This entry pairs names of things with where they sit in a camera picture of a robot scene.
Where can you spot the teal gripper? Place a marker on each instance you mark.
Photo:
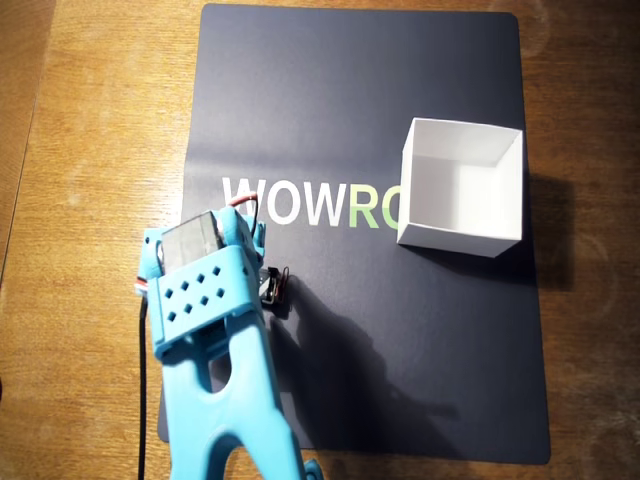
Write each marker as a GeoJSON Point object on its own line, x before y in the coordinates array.
{"type": "Point", "coordinates": [274, 290]}

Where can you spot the small black battery pack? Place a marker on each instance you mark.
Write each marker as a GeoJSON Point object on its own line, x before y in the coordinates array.
{"type": "Point", "coordinates": [272, 287]}

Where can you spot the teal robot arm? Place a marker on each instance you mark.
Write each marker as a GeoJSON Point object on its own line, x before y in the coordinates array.
{"type": "Point", "coordinates": [225, 400]}

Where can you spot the white open cardboard box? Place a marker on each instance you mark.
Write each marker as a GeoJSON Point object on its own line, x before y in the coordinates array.
{"type": "Point", "coordinates": [465, 200]}

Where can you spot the dark mat with WOWRO print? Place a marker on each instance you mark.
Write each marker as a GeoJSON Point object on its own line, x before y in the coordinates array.
{"type": "Point", "coordinates": [350, 100]}

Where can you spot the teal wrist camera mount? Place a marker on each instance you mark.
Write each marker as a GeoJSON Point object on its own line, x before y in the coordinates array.
{"type": "Point", "coordinates": [150, 255]}

